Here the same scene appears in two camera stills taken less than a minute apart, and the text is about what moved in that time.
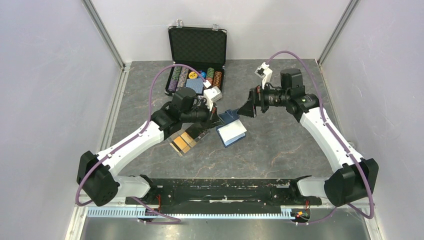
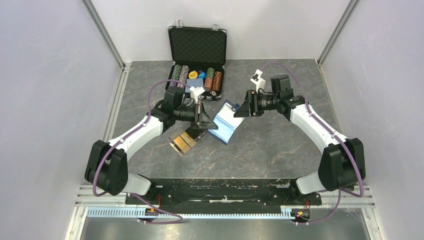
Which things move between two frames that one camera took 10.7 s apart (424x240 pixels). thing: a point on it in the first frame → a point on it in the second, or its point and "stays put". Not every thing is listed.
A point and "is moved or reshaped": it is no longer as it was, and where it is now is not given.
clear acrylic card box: (187, 139) stays put
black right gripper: (257, 98) stays put
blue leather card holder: (232, 129) is moved or reshaped
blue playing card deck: (197, 83) stays put
